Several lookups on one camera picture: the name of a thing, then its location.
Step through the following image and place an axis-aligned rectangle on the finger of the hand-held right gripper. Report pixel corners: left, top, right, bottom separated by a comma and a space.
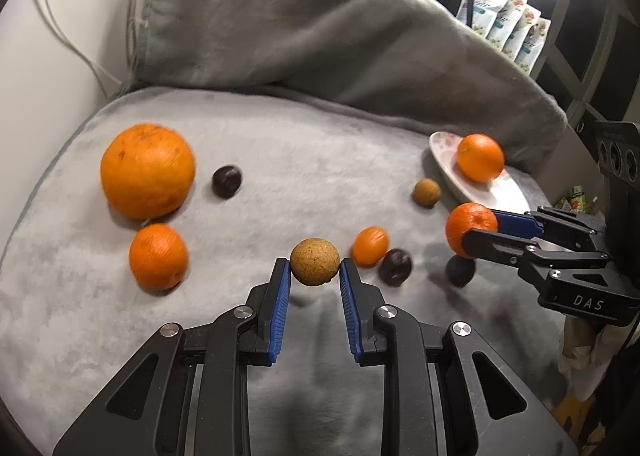
461, 229, 640, 326
492, 206, 608, 254

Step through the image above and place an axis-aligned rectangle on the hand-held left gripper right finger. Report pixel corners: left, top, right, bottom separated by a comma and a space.
338, 257, 581, 456

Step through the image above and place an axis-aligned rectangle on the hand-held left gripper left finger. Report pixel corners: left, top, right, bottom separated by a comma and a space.
52, 257, 293, 456

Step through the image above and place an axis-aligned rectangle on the small tangerine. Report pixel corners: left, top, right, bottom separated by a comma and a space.
445, 203, 499, 259

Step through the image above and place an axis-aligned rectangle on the floral white plate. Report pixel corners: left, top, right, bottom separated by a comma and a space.
428, 131, 531, 213

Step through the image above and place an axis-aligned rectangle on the brown round longan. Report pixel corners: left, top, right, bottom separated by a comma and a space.
290, 238, 342, 287

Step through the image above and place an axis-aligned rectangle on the dark plum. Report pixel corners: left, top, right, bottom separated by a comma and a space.
211, 165, 244, 199
378, 248, 414, 286
446, 255, 476, 288

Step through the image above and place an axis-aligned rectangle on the large spotted orange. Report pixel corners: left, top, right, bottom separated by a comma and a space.
100, 123, 197, 220

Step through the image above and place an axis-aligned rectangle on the green packet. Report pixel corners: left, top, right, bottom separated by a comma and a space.
554, 185, 602, 214

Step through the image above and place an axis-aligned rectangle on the small oval kumquat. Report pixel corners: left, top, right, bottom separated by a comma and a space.
351, 226, 391, 268

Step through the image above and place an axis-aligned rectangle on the smooth orange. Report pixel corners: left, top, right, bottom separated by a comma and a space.
455, 133, 505, 183

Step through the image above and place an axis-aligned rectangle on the small brown longan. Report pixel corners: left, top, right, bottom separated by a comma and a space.
412, 178, 442, 208

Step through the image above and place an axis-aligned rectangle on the medium orange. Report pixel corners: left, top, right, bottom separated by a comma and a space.
128, 223, 190, 293

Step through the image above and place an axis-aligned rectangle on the white cloth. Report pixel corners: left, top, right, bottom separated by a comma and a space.
559, 313, 632, 403

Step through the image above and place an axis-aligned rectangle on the grey fleece blanket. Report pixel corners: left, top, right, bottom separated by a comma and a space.
0, 0, 571, 456

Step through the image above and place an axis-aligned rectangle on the white window frame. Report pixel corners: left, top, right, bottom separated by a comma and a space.
530, 0, 640, 139

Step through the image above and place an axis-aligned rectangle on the white cable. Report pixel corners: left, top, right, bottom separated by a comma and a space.
25, 0, 126, 93

